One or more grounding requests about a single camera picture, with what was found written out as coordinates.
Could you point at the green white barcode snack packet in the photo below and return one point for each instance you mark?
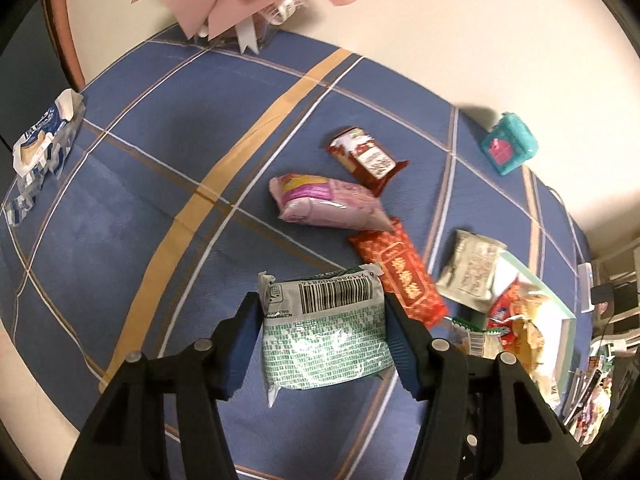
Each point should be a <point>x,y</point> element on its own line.
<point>323,331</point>

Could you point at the white tray with teal rim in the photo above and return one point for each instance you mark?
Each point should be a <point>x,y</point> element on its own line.
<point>544,347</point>

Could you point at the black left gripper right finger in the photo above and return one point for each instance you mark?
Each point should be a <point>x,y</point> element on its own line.
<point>484,419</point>

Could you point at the blue plaid tablecloth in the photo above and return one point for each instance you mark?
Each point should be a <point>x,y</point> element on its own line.
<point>162,220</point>

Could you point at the teal cube box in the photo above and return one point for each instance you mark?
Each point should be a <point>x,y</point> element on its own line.
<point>509,144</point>

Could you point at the white power strip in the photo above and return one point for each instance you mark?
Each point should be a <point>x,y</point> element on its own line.
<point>585,284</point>

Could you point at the blue white tissue pack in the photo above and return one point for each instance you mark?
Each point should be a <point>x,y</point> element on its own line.
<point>42,151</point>

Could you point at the red popcorn snack bag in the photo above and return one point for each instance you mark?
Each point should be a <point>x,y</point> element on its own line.
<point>513,309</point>

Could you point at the pink purple snack packet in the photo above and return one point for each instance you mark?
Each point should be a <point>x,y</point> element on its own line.
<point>331,203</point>

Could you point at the dark red small snack packet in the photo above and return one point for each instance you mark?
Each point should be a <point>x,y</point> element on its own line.
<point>365,159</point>

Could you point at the red orange patterned snack bar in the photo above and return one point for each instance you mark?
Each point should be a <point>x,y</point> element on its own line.
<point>404,273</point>

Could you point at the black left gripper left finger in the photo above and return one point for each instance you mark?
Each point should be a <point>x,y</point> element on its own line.
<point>124,435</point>

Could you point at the grey white snack packet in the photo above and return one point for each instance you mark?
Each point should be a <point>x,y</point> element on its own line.
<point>469,274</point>

